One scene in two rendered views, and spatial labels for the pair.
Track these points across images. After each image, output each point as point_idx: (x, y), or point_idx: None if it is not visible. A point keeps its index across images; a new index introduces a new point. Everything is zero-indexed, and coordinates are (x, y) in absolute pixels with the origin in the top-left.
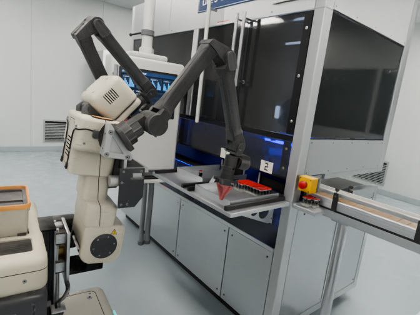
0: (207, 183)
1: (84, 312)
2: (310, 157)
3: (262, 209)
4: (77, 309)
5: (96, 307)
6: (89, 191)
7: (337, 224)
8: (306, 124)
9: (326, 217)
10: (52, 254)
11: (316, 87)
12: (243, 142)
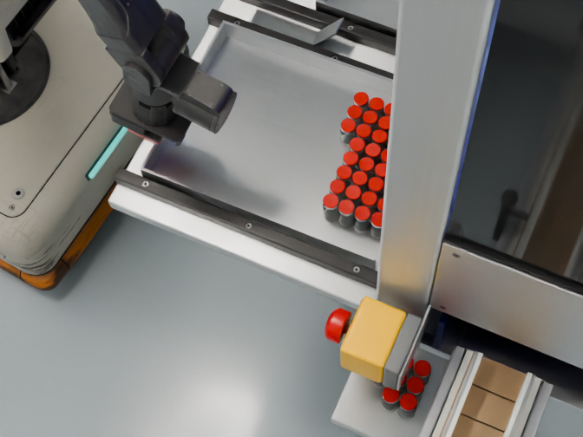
0: (268, 38)
1: (84, 73)
2: (462, 286)
3: (239, 257)
4: (85, 56)
5: (109, 81)
6: None
7: None
8: (391, 191)
9: None
10: None
11: (435, 102)
12: (144, 67)
